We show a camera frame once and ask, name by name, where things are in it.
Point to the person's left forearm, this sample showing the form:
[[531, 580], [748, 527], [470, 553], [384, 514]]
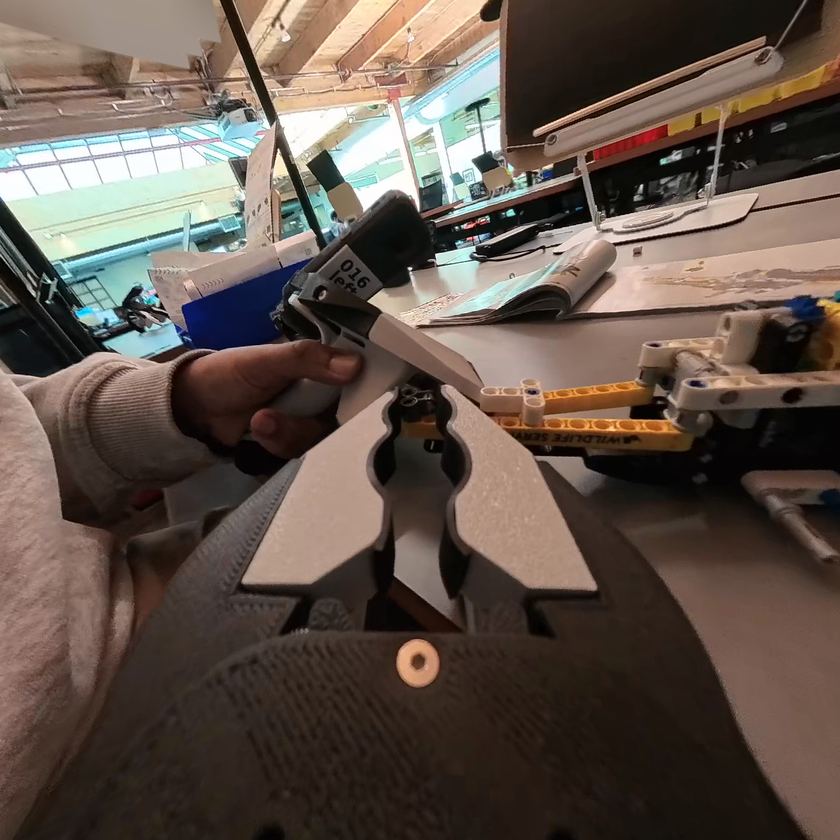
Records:
[[118, 426]]

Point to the dark flat panel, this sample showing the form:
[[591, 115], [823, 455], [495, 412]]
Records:
[[623, 52]]

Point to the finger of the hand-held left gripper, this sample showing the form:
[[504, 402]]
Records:
[[420, 351]]

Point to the black power adapter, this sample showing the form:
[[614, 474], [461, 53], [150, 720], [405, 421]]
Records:
[[505, 241]]

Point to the person's left hand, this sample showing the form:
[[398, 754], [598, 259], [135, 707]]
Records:
[[236, 387]]

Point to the open lego instruction booklet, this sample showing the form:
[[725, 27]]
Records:
[[525, 295]]

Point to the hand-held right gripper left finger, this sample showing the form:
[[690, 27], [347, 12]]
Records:
[[308, 518]]

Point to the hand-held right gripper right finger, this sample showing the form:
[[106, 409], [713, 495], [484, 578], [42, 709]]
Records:
[[518, 525]]

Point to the cardboard box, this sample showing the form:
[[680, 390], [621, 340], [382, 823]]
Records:
[[262, 190]]

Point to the black white gadget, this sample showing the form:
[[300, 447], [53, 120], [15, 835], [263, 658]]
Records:
[[141, 312]]

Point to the blue plastic bin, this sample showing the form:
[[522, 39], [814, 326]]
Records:
[[229, 321]]

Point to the yellow white lego vehicle model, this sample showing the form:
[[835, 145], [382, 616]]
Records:
[[656, 433]]

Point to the black metal pole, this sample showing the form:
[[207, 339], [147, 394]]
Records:
[[275, 131]]

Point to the person's grey sweatshirt torso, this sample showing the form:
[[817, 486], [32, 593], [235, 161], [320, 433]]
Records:
[[46, 590]]

